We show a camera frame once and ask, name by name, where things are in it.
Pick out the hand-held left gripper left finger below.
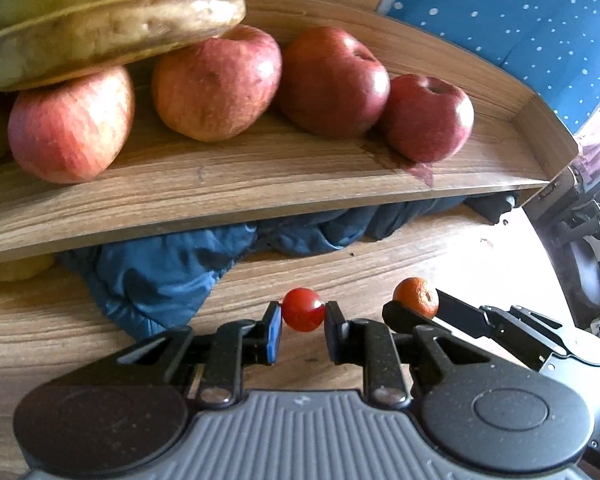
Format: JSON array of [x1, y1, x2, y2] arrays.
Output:
[[115, 301, 284, 407]]

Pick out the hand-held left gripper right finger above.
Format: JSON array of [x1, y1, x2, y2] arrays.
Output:
[[325, 301, 491, 408]]

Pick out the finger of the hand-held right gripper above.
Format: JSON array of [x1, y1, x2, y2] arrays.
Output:
[[437, 289, 571, 371], [382, 301, 431, 333]]

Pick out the small orange mandarin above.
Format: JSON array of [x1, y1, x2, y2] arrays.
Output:
[[393, 277, 440, 320]]

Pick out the red cherry tomato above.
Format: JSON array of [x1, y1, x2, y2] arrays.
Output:
[[282, 287, 327, 333]]

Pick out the dark grey chair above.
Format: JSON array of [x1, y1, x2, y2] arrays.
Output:
[[525, 165, 600, 323]]

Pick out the dark blue jacket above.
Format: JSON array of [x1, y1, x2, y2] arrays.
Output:
[[57, 195, 518, 336]]

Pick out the curved wooden desk shelf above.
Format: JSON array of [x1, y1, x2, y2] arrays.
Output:
[[0, 0, 579, 267]]

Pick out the red apple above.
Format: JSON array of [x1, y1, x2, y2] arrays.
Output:
[[7, 65, 136, 184], [151, 25, 283, 142], [278, 26, 391, 137], [378, 74, 475, 163]]

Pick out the yellow lemon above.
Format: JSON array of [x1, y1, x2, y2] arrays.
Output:
[[0, 254, 56, 281]]

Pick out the banana bunch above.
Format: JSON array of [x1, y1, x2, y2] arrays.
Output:
[[0, 0, 247, 92]]

